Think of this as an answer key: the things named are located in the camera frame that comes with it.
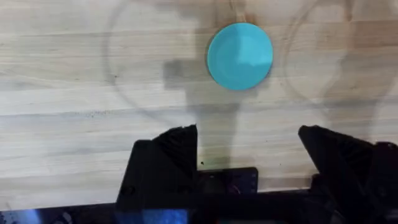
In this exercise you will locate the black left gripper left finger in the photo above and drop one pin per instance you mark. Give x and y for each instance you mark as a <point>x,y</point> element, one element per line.
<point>164,168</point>

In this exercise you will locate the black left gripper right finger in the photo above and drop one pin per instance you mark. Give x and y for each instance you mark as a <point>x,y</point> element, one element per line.
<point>348,168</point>

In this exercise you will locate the turquoise round plate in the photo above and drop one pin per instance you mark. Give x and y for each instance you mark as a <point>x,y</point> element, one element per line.
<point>240,56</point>

